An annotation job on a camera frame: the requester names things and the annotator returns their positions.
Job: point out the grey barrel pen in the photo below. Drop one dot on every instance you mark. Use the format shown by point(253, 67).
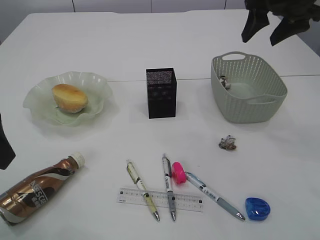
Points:
point(168, 185)

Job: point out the brown coffee bottle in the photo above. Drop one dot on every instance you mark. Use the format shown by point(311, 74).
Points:
point(34, 191)

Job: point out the cream barrel pen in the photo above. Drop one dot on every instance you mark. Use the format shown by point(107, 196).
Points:
point(130, 167)

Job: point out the black mesh pen holder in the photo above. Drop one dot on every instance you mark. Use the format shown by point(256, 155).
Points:
point(161, 84)

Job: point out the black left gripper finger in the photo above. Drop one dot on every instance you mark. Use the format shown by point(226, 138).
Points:
point(7, 154)

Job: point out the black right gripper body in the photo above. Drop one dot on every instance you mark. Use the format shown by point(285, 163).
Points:
point(291, 9)

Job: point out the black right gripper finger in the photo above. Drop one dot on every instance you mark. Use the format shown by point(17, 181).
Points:
point(288, 28)
point(256, 20)

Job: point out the blue pencil sharpener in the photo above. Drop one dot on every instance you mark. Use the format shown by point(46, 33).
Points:
point(257, 209)

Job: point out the blue grip pen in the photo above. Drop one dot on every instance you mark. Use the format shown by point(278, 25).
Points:
point(193, 179)

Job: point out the pale green woven basket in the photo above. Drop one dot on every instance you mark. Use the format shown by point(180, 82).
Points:
point(256, 91)

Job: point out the clear plastic ruler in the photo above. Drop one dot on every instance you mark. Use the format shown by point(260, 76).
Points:
point(182, 201)

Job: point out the pale green wavy plate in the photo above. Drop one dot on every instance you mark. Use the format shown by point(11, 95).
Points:
point(40, 99)

